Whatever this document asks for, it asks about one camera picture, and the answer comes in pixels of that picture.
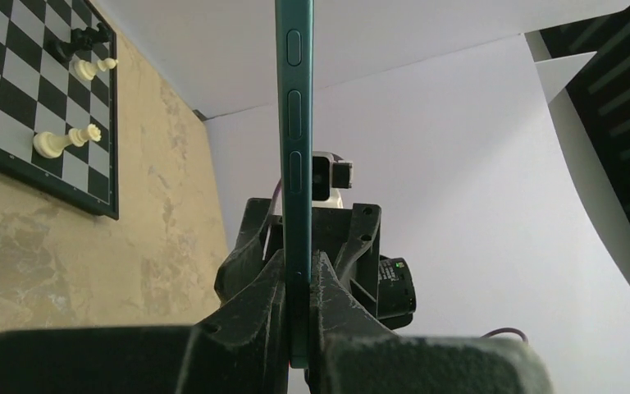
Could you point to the black white chessboard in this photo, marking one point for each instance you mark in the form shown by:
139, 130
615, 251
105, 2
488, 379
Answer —
38, 93

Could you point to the black chess piece right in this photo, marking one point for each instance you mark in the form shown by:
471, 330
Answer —
80, 41

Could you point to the white chess piece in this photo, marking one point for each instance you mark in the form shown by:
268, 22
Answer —
51, 146
88, 70

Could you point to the white chess piece front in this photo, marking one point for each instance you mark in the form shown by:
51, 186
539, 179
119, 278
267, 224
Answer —
51, 146

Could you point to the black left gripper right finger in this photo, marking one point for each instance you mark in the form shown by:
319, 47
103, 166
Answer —
352, 352

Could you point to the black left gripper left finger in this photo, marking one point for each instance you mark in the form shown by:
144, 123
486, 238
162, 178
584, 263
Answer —
240, 348

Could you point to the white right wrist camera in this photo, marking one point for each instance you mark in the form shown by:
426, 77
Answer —
331, 174

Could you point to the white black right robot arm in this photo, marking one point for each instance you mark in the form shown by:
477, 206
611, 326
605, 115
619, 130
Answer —
397, 298

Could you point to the white chess piece right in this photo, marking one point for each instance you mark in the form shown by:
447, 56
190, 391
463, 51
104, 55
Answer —
88, 70

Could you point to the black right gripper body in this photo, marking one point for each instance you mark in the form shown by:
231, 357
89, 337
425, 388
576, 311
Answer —
348, 236

